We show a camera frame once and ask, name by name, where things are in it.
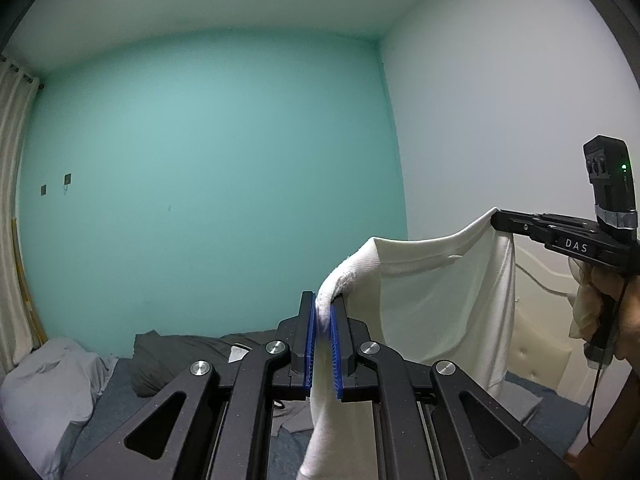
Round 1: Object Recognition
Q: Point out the cream striped curtain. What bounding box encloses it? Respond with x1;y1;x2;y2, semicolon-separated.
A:
0;55;42;376

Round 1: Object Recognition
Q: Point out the person's right forearm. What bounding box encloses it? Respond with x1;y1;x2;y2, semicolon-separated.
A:
592;345;640;467

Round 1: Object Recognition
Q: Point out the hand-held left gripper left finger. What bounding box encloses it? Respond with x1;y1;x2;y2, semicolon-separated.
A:
65;291;317;480

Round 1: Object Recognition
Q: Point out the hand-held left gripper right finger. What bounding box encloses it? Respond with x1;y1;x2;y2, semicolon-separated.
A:
327;297;576;480

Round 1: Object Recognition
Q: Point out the crumpled grey garment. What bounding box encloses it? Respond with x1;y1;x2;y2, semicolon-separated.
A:
272;400;315;434

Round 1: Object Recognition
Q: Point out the light grey blanket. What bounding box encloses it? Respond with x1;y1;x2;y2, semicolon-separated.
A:
0;337;119;479

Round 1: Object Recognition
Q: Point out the blue patterned bed sheet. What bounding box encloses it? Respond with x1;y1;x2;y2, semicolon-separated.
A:
65;355;592;480

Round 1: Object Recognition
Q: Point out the person's right hand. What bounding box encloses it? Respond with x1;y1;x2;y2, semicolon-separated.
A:
569;259;640;362

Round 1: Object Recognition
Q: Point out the folded light grey garment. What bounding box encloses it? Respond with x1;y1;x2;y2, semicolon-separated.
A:
502;372;544;426

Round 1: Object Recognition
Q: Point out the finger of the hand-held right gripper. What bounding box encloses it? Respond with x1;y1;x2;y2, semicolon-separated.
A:
491;207;599;247

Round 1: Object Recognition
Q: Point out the cream tufted headboard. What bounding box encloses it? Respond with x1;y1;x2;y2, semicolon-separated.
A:
504;242;587;392

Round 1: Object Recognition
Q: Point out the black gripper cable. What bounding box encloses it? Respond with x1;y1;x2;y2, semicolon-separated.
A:
587;255;629;447

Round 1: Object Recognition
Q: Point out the white long-sleeve shirt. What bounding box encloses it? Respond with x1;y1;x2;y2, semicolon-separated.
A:
297;209;517;480

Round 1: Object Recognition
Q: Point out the dark grey rolled duvet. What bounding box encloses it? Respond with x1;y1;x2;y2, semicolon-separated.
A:
131;329;282;399

